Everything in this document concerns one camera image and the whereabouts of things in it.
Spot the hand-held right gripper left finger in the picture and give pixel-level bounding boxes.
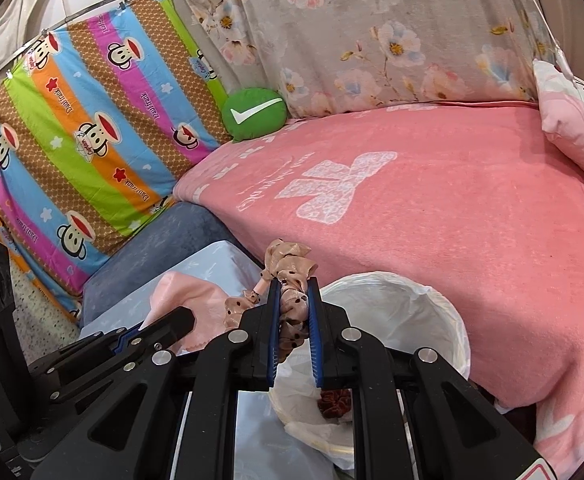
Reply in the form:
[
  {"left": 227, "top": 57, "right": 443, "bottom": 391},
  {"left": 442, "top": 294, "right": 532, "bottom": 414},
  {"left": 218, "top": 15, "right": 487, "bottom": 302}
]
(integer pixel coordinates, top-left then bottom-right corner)
[{"left": 34, "top": 279, "right": 283, "bottom": 480}]

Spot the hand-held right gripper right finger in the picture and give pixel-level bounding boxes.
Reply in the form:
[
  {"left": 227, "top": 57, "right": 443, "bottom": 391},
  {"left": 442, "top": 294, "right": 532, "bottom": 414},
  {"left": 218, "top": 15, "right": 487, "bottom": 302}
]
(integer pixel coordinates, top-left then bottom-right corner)
[{"left": 306, "top": 277, "right": 546, "bottom": 480}]

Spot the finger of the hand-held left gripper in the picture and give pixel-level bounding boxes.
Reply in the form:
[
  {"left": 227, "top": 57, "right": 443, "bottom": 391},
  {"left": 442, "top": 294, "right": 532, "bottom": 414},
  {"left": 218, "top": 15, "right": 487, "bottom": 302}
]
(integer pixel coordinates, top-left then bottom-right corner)
[
  {"left": 47, "top": 352, "right": 159, "bottom": 413},
  {"left": 27, "top": 307, "right": 195, "bottom": 376}
]

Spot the pink satin cloth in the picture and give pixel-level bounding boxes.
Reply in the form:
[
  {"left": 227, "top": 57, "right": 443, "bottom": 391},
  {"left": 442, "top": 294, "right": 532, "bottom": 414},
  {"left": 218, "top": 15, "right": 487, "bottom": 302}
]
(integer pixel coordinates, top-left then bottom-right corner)
[{"left": 144, "top": 271, "right": 267, "bottom": 353}]

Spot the beige polka dot scrunchie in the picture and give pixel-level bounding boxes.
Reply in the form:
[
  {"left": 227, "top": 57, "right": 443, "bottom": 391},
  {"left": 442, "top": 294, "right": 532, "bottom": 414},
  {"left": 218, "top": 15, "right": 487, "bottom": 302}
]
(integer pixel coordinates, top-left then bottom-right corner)
[{"left": 224, "top": 240, "right": 320, "bottom": 363}]

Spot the white bin with plastic liner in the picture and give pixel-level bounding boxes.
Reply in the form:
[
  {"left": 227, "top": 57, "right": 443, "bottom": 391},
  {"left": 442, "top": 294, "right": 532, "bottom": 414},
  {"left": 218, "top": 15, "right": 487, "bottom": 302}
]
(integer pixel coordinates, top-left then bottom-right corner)
[{"left": 267, "top": 271, "right": 472, "bottom": 471}]

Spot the light blue palm print cloth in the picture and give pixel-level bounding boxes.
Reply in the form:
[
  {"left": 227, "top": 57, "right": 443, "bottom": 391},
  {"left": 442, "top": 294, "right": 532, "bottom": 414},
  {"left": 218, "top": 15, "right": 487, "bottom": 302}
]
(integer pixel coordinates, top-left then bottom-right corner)
[{"left": 79, "top": 241, "right": 353, "bottom": 480}]

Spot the brown scrunchie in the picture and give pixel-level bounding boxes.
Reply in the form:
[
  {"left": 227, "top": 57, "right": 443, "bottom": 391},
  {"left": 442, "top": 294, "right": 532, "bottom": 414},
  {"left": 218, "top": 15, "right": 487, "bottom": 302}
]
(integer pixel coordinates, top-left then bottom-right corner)
[{"left": 317, "top": 387, "right": 355, "bottom": 418}]

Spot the blue-grey cushion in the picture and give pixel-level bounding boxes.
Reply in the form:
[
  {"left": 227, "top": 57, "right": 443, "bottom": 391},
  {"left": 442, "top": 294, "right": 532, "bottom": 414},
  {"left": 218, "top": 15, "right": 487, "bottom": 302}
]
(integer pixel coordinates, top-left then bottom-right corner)
[{"left": 82, "top": 202, "right": 245, "bottom": 328}]

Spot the pink blanket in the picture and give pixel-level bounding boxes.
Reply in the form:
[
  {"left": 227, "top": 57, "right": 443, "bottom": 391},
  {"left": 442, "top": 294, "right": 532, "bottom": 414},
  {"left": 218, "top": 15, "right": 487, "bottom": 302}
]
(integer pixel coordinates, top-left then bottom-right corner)
[{"left": 172, "top": 102, "right": 584, "bottom": 480}]

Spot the striped monkey print sheet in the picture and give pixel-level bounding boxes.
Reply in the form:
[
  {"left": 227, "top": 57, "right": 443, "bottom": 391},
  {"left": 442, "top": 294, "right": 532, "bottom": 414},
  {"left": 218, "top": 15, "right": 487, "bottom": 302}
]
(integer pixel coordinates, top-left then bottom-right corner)
[{"left": 0, "top": 0, "right": 230, "bottom": 322}]

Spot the green check mark pillow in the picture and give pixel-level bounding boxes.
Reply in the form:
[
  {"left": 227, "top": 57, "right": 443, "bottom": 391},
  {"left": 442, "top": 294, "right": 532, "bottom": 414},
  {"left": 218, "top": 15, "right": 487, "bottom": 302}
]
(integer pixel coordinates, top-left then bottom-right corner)
[{"left": 222, "top": 87, "right": 287, "bottom": 142}]

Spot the white curtain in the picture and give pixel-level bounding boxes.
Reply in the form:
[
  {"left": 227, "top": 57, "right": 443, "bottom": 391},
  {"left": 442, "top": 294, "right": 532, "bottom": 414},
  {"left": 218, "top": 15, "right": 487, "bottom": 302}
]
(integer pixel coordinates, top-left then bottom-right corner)
[{"left": 0, "top": 0, "right": 68, "bottom": 92}]

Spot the curved metal rod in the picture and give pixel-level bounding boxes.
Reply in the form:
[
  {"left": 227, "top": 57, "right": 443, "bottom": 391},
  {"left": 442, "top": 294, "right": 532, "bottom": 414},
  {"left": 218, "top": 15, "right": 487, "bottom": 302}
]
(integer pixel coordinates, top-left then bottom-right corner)
[{"left": 0, "top": 0, "right": 183, "bottom": 98}]

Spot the grey floral blanket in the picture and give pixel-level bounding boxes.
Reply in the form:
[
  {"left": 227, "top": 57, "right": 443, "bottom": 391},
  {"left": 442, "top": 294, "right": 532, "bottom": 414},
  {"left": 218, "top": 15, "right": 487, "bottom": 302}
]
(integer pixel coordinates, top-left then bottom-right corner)
[{"left": 182, "top": 0, "right": 567, "bottom": 121}]

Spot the pink pillow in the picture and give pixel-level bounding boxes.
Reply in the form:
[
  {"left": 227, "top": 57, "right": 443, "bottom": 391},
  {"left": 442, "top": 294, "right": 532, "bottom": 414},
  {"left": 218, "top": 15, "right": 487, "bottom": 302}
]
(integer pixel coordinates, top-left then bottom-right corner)
[{"left": 532, "top": 59, "right": 584, "bottom": 191}]

